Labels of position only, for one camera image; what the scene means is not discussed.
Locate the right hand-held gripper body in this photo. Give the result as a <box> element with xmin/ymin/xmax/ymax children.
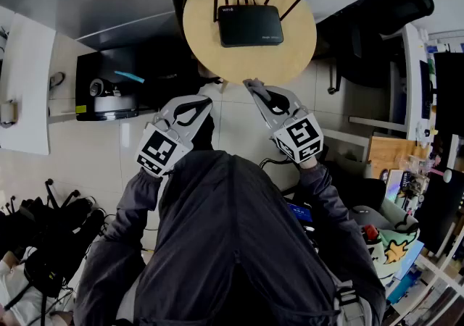
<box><xmin>264</xmin><ymin>106</ymin><xmax>324</xmax><ymax>164</ymax></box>

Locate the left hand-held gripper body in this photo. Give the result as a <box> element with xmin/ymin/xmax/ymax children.
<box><xmin>136</xmin><ymin>109</ymin><xmax>194</xmax><ymax>177</ymax></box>

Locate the black router with antennas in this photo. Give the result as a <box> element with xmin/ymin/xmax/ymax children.
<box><xmin>212</xmin><ymin>0</ymin><xmax>305</xmax><ymax>49</ymax></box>

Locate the person's right forearm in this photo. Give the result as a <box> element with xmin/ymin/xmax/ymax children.
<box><xmin>297</xmin><ymin>159</ymin><xmax>365</xmax><ymax>235</ymax></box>

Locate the person's left forearm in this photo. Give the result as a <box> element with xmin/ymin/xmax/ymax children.
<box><xmin>104</xmin><ymin>167</ymin><xmax>165</xmax><ymax>244</ymax></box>

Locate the round wooden side table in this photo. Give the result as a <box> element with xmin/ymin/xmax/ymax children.
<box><xmin>182</xmin><ymin>0</ymin><xmax>318</xmax><ymax>86</ymax></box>

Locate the cyan flat tool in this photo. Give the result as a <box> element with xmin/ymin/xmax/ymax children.
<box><xmin>113</xmin><ymin>70</ymin><xmax>146</xmax><ymax>84</ymax></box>

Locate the tablet with blue screen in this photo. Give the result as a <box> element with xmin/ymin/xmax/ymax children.
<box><xmin>285</xmin><ymin>201</ymin><xmax>315</xmax><ymax>225</ymax></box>

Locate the black and white cylindrical device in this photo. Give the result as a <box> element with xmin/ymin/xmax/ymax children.
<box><xmin>88</xmin><ymin>77</ymin><xmax>123</xmax><ymax>99</ymax></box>

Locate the black open case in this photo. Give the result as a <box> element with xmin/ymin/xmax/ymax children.
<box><xmin>75</xmin><ymin>47</ymin><xmax>149</xmax><ymax>122</ymax></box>

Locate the wooden board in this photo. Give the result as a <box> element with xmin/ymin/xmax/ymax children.
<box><xmin>367</xmin><ymin>135</ymin><xmax>433</xmax><ymax>181</ymax></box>

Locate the black office chair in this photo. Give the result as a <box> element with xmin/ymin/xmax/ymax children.
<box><xmin>315</xmin><ymin>0</ymin><xmax>435</xmax><ymax>96</ymax></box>

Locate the person's dark jacket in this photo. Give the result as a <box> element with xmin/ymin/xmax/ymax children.
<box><xmin>74</xmin><ymin>149</ymin><xmax>387</xmax><ymax>326</ymax></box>

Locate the white shelf unit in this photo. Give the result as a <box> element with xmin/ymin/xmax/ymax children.
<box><xmin>348</xmin><ymin>22</ymin><xmax>464</xmax><ymax>146</ymax></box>

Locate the bundle of black tripods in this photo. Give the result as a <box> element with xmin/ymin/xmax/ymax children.
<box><xmin>0</xmin><ymin>178</ymin><xmax>107</xmax><ymax>298</ymax></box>

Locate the cushion with star print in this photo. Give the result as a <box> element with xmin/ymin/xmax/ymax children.
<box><xmin>364</xmin><ymin>225</ymin><xmax>421</xmax><ymax>280</ymax></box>

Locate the black monitor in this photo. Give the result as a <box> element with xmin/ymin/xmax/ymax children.
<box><xmin>433</xmin><ymin>51</ymin><xmax>464</xmax><ymax>138</ymax></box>
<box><xmin>414</xmin><ymin>167</ymin><xmax>464</xmax><ymax>257</ymax></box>

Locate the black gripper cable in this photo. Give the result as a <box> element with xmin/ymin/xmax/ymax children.
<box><xmin>258</xmin><ymin>156</ymin><xmax>293</xmax><ymax>170</ymax></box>

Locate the grey bag strap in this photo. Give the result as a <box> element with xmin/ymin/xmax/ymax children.
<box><xmin>330</xmin><ymin>278</ymin><xmax>371</xmax><ymax>326</ymax></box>

